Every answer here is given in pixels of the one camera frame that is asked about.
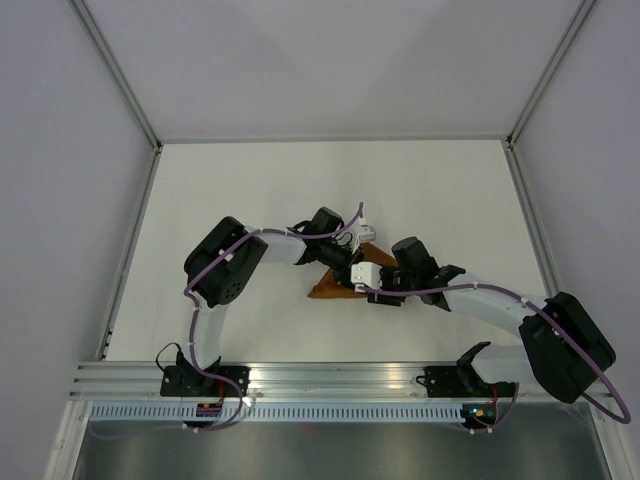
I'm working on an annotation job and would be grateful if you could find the aluminium front rail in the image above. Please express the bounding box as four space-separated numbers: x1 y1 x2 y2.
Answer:
69 361 614 401

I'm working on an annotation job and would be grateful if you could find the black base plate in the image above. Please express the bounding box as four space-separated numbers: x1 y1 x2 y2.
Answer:
415 365 516 399
160 365 250 398

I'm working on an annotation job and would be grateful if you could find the white slotted cable duct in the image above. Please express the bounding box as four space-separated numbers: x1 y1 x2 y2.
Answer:
90 401 463 423

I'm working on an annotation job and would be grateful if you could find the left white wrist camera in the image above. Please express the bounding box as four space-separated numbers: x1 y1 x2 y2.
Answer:
351 215 376 253

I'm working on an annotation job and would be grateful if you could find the brown cloth napkin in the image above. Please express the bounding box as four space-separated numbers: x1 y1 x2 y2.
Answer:
307 243 398 300

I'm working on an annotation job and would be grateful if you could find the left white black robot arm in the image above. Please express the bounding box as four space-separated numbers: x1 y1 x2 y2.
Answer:
176 206 364 396

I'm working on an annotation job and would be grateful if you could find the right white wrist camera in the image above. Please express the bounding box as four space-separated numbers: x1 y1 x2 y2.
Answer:
350 262 382 293

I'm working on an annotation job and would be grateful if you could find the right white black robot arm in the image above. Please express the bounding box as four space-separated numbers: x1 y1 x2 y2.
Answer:
368 237 616 404

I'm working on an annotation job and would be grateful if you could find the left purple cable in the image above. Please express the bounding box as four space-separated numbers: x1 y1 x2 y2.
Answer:
87 201 365 441

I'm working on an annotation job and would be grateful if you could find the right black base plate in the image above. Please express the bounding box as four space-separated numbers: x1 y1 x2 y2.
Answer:
415 365 516 399

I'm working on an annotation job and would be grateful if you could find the left aluminium frame post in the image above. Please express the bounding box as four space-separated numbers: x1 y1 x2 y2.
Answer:
68 0 162 152

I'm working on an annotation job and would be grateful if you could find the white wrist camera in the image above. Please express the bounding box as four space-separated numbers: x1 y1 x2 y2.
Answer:
350 262 382 293
351 215 376 253

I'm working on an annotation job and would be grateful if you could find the aluminium frame post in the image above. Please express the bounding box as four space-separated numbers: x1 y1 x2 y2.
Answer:
503 0 599 149
68 0 162 152

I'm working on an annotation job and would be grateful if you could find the rear aluminium frame bar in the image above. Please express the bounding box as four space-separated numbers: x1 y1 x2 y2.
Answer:
160 133 510 145

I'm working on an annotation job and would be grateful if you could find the right aluminium frame post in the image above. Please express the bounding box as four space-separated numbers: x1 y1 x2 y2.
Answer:
503 0 599 149

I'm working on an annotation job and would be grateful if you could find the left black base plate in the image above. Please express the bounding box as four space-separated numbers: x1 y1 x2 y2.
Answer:
160 365 250 398

